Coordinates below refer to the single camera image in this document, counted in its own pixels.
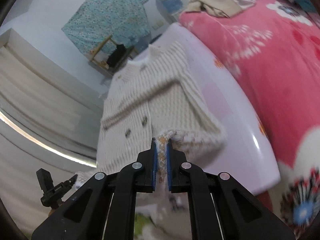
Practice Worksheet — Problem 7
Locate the beige garment pile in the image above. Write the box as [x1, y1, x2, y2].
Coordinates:
[184, 0, 242, 18]

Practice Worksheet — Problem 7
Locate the wall power socket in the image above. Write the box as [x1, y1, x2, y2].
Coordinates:
[152, 20, 164, 30]

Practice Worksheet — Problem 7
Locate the black garment on chair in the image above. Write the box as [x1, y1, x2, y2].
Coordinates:
[106, 44, 126, 68]

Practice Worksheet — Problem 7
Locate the white water dispenser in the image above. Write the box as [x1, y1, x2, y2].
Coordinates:
[156, 0, 183, 24]

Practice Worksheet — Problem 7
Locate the white curtain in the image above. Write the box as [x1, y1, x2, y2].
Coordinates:
[1, 29, 103, 236]

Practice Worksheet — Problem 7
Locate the pink floral blanket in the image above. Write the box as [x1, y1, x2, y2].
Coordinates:
[180, 0, 319, 237]

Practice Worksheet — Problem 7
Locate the wooden chair black seat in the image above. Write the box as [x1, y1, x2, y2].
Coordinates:
[87, 35, 138, 75]

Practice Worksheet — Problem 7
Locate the teal floral hanging cloth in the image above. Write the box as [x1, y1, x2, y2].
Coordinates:
[62, 0, 151, 56]

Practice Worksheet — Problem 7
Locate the white fluffy garment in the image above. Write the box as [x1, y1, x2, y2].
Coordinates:
[135, 193, 191, 239]

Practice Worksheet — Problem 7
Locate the beige white houndstooth coat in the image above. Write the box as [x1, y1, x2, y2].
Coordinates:
[95, 42, 227, 174]

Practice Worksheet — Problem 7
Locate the green fuzzy sleeve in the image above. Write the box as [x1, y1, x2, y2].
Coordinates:
[133, 213, 153, 239]

